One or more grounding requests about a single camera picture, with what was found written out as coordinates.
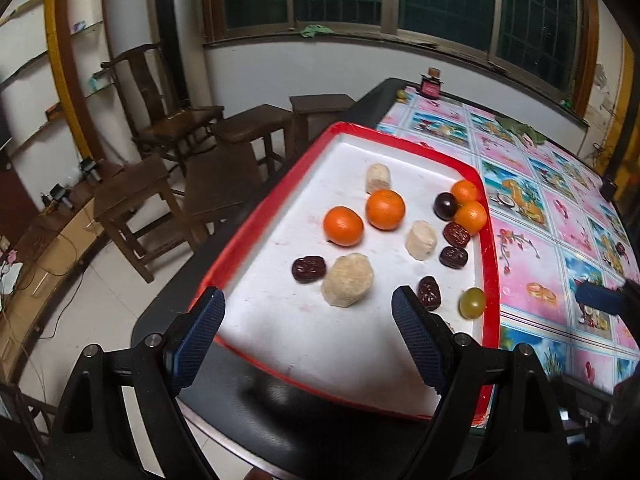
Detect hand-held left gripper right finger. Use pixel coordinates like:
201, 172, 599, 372
391, 286, 574, 480

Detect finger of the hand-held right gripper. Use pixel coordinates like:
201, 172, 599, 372
575, 280, 640, 318

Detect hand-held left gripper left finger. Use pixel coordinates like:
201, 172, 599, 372
45, 287, 227, 480

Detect large green grape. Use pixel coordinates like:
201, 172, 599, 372
458, 287, 486, 320

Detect pale peeled sugarcane piece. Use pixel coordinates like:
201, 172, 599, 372
404, 220, 439, 261
365, 162, 392, 195
321, 253, 375, 309

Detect red rimmed white tray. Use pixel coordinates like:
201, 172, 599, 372
190, 121, 501, 423

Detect orange mandarin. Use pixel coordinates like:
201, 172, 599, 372
454, 201, 488, 235
323, 206, 364, 247
365, 189, 406, 231
450, 179, 482, 207

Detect dark purple plum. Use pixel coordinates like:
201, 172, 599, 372
433, 192, 459, 221

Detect yellow framed door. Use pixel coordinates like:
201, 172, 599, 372
605, 35, 640, 191

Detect wooden stool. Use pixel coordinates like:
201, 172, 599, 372
185, 140, 266, 226
92, 155, 211, 283
289, 94, 357, 156
210, 104, 296, 181

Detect curved wooden counter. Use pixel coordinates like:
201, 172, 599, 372
0, 160, 126, 386

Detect green leaves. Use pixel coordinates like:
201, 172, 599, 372
495, 117, 548, 145

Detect dark wooden armchair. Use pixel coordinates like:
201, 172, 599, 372
101, 42, 226, 161

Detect small pink jar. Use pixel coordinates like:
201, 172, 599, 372
419, 66, 444, 99

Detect white floor air conditioner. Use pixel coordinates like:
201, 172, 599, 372
102, 0, 208, 111

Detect yellow arched wall shelf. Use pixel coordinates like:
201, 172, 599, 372
0, 0, 108, 161

